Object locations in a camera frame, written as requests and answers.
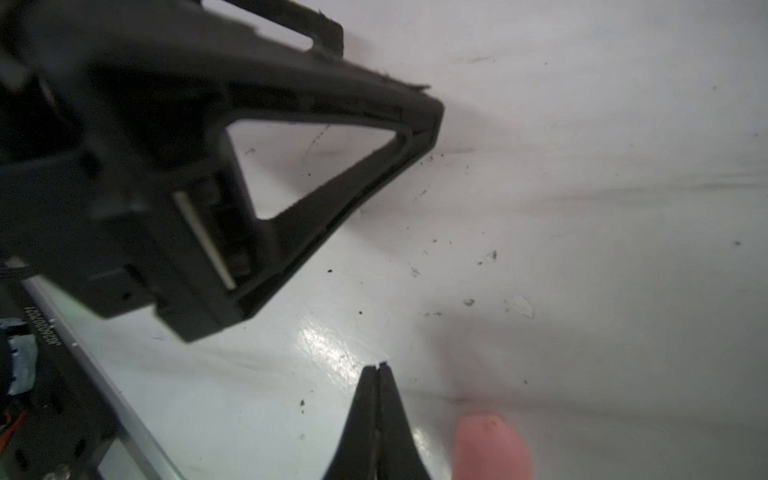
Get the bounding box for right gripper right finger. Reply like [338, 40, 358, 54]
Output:
[376, 363, 430, 480]

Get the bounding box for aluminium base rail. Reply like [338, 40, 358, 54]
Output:
[1, 261, 182, 479]

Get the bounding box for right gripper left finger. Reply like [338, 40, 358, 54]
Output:
[324, 366, 379, 480]

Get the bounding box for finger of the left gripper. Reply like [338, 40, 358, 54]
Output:
[229, 0, 344, 58]
[197, 0, 446, 319]

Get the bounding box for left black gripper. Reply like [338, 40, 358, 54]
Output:
[1, 1, 246, 341]

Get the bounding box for pink pig toy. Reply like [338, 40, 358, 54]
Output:
[452, 414, 533, 480]

